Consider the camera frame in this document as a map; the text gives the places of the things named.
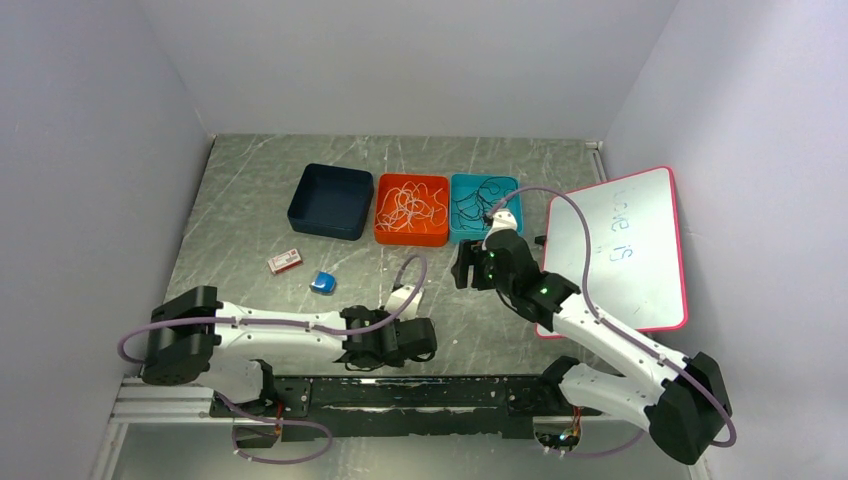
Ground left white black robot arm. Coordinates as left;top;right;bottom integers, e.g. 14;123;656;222
142;286;437;416

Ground black thin cable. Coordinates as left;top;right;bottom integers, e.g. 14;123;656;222
453;175;519;233

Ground red white small box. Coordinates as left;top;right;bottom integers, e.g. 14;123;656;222
267;249;303;275

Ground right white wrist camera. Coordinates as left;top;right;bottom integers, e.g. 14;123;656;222
482;208;520;251

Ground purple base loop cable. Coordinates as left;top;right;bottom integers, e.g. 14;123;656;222
211;394;334;464

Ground pink framed whiteboard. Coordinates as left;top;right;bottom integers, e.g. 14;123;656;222
543;167;688;332

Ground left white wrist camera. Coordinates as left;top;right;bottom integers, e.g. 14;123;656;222
384;285;423;321

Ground dark navy square bin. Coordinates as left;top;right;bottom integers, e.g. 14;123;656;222
287;163;375;241

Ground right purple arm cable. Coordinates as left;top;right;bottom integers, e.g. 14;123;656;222
486;185;738;449

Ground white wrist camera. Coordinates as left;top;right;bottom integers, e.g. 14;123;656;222
482;208;520;251
384;285;423;321

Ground teal square bin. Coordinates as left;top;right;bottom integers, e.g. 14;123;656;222
449;173;519;244

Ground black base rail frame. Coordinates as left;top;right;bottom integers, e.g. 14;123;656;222
242;356;578;440

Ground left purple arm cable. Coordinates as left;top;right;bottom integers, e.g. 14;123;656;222
117;253;429;366

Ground small blue object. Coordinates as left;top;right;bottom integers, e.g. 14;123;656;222
309;271;337;295

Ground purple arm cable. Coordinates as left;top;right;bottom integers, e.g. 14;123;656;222
117;253;429;366
486;185;738;449

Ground orange square bin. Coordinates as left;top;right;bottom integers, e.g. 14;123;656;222
374;173;450;248

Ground white thin cable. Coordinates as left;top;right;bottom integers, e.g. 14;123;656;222
377;192;412;233
394;182;442;227
404;185;450;233

